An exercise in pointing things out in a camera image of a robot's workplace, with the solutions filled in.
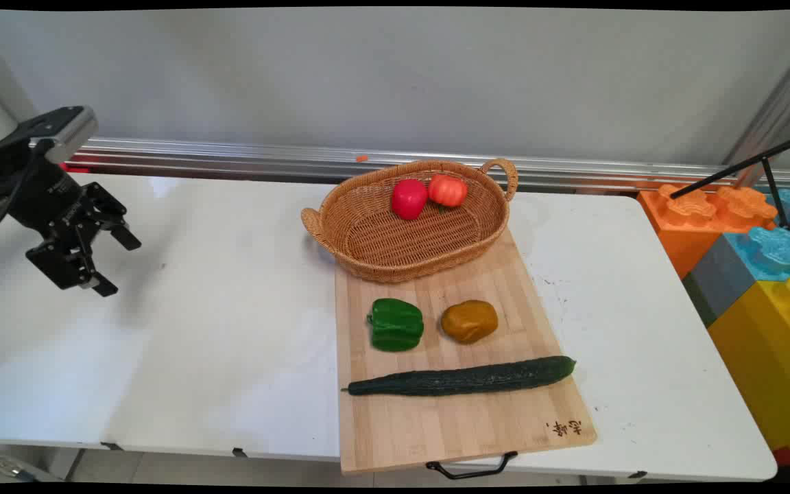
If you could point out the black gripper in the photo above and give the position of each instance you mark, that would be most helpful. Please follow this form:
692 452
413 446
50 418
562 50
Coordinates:
40 192

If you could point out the dark green cucumber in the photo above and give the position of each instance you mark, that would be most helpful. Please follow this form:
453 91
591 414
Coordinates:
463 377

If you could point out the green bell pepper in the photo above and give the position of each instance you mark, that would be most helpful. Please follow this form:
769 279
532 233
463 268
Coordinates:
395 324

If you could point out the woven wicker basket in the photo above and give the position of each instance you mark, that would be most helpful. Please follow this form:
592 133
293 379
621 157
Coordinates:
409 233

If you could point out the red bell pepper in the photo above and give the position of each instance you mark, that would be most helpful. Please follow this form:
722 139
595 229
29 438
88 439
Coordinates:
409 199

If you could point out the orange-red tomato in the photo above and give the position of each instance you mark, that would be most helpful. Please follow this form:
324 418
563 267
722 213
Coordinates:
448 190

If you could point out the brown potato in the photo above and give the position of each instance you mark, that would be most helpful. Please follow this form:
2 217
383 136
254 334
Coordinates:
469 321

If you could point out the bamboo cutting board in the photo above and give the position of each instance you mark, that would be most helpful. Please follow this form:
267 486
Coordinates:
457 418

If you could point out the orange giant building block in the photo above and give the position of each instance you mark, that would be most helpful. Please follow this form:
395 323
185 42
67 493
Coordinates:
693 219

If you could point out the grey giant building block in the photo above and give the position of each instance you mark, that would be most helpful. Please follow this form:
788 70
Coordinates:
717 278

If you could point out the black tripod legs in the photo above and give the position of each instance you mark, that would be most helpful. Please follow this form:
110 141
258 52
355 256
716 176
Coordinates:
745 165

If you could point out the blue giant building block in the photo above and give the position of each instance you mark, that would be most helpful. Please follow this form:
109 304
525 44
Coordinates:
779 250

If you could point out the yellow giant building block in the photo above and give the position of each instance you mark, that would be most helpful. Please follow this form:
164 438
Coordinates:
772 363

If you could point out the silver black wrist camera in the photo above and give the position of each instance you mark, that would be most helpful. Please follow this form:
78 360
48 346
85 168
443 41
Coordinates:
59 130

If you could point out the aluminium rail along wall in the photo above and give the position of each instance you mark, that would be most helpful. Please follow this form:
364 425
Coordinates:
573 171

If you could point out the aluminium frame post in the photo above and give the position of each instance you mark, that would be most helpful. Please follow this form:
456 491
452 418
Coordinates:
775 110

